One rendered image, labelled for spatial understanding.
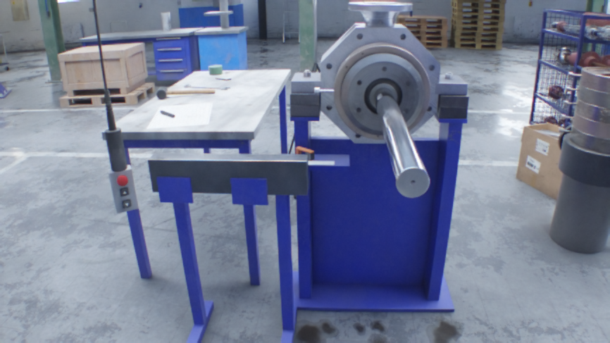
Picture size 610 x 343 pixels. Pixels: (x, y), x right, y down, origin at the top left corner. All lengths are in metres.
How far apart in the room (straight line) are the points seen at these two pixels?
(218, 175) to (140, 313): 0.97
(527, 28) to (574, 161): 11.46
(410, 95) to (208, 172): 0.81
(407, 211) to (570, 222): 1.18
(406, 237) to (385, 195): 0.26
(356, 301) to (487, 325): 0.65
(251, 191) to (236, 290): 0.84
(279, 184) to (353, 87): 0.45
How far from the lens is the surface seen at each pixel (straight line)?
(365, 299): 2.33
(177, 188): 1.80
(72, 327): 2.47
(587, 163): 2.81
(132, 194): 1.33
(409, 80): 1.70
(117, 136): 1.26
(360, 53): 1.71
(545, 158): 3.72
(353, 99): 1.70
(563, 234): 3.06
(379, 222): 2.22
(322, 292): 2.36
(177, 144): 2.19
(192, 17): 12.54
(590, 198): 2.92
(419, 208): 2.21
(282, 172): 1.69
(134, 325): 2.36
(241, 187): 1.73
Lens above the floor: 1.49
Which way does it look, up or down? 23 degrees down
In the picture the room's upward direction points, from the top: 1 degrees counter-clockwise
